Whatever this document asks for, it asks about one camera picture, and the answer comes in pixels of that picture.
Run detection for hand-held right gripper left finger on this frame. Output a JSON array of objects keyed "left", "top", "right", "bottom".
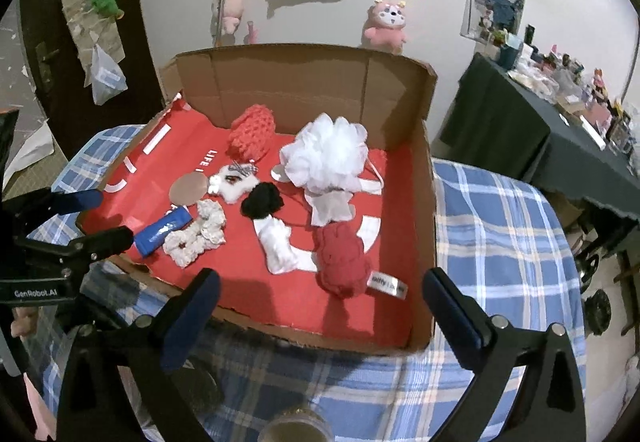
[{"left": 55, "top": 266, "right": 222, "bottom": 442}]

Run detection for table with dark cloth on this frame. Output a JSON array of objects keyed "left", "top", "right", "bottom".
[{"left": 440, "top": 52, "right": 640, "bottom": 224}]

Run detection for black scrunchie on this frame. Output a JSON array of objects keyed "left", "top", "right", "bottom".
[{"left": 241, "top": 182, "right": 285, "bottom": 219}]

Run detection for blue plaid blanket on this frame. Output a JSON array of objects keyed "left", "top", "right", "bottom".
[{"left": 25, "top": 125, "right": 587, "bottom": 442}]

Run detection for dark brown door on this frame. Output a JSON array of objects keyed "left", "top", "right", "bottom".
[{"left": 17, "top": 0, "right": 157, "bottom": 159}]

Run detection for black round weight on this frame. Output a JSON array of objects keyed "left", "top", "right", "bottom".
[
  {"left": 585, "top": 289, "right": 614, "bottom": 336},
  {"left": 575, "top": 252, "right": 602, "bottom": 294}
]

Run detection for pale pink plush toy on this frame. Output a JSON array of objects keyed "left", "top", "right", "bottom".
[{"left": 220, "top": 0, "right": 247, "bottom": 36}]

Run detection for white sock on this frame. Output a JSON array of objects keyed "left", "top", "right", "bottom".
[{"left": 255, "top": 216, "right": 297, "bottom": 276}]

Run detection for white stick red tip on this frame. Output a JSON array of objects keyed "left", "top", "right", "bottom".
[{"left": 214, "top": 0, "right": 232, "bottom": 46}]

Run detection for pink cloth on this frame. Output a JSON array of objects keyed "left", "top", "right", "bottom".
[{"left": 22, "top": 367, "right": 57, "bottom": 441}]

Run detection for beige door hanging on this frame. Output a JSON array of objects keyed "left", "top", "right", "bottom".
[{"left": 52, "top": 0, "right": 126, "bottom": 64}]

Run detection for person's left hand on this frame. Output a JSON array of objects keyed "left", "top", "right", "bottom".
[{"left": 10, "top": 307, "right": 42, "bottom": 334}]

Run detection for white mesh bath pouf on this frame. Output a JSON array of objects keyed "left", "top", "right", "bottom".
[{"left": 279, "top": 115, "right": 386, "bottom": 196}]

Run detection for cream crochet scrunchie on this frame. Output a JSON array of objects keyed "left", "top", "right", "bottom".
[{"left": 162, "top": 199, "right": 226, "bottom": 269}]

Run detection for white plush hair clip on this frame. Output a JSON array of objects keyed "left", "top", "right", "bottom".
[{"left": 207, "top": 161, "right": 261, "bottom": 206}]

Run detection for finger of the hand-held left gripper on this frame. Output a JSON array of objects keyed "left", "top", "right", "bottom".
[
  {"left": 0, "top": 187, "right": 104, "bottom": 229},
  {"left": 10, "top": 226, "right": 136, "bottom": 275}
]

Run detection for red knitted scrunchie with label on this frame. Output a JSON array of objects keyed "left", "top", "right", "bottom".
[{"left": 312, "top": 221, "right": 409, "bottom": 299}]

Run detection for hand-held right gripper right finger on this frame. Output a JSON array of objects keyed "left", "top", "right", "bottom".
[{"left": 422, "top": 266, "right": 587, "bottom": 442}]

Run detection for blue tube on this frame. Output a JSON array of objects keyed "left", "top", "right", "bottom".
[{"left": 132, "top": 205, "right": 194, "bottom": 259}]

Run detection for white paper sachet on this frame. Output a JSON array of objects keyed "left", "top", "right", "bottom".
[{"left": 305, "top": 187, "right": 359, "bottom": 227}]

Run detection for door handle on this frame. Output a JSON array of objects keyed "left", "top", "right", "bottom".
[{"left": 35, "top": 42, "right": 62, "bottom": 74}]

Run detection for orange knitted scrunchie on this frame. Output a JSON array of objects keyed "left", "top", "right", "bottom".
[{"left": 227, "top": 105, "right": 277, "bottom": 163}]

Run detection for clear plastic bag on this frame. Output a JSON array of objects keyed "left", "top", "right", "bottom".
[{"left": 90, "top": 44, "right": 127, "bottom": 106}]

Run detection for cluster of cosmetics bottles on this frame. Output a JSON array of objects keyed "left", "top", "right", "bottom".
[{"left": 475, "top": 0, "right": 640, "bottom": 164}]

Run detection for brown round powder puff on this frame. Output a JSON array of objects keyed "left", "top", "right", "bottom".
[{"left": 169, "top": 172, "right": 210, "bottom": 206}]

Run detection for small jar golden capsules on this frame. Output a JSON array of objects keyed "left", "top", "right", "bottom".
[{"left": 260, "top": 404, "right": 334, "bottom": 442}]

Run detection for cardboard box red inside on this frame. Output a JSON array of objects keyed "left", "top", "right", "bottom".
[{"left": 80, "top": 42, "right": 439, "bottom": 356}]

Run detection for pink plush toy white face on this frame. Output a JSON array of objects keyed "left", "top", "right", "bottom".
[{"left": 362, "top": 0, "right": 409, "bottom": 56}]

